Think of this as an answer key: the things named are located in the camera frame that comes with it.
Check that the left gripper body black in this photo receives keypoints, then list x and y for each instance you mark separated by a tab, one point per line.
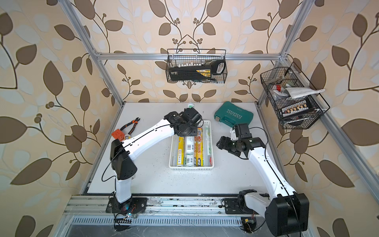
193	133

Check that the back wall wire basket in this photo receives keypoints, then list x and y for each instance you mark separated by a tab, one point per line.
194	55

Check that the black yellow tool in basket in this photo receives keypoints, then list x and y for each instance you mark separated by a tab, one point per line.
214	71

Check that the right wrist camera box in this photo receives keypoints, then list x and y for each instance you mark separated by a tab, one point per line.
240	132

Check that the white plastic perforated basket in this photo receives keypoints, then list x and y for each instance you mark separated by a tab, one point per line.
174	150

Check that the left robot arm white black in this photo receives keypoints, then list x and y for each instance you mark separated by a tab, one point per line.
123	154

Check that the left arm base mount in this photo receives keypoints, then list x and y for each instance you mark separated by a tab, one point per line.
132	205

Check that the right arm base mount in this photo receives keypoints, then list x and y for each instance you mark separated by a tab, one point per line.
234	206

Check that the right wall wire basket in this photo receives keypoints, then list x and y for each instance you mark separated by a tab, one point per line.
296	101

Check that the wall wire basket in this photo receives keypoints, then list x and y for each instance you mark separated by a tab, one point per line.
194	55
296	101

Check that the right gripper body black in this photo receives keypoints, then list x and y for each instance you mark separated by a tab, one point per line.
231	145

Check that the red black pliers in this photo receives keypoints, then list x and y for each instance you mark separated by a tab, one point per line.
133	122

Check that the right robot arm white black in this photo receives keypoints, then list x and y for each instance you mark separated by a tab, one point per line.
285	211

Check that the white green wrap roll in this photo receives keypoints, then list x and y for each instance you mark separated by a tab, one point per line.
207	143

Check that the yellow wrap roll group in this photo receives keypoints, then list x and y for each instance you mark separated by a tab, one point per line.
199	148

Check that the green plastic tool case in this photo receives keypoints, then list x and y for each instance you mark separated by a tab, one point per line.
230	115

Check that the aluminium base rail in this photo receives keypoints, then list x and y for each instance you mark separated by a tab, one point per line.
162	205

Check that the socket set in right basket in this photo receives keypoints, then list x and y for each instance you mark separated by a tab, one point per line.
297	109

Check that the white paper in right basket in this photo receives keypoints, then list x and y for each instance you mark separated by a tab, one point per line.
299	92

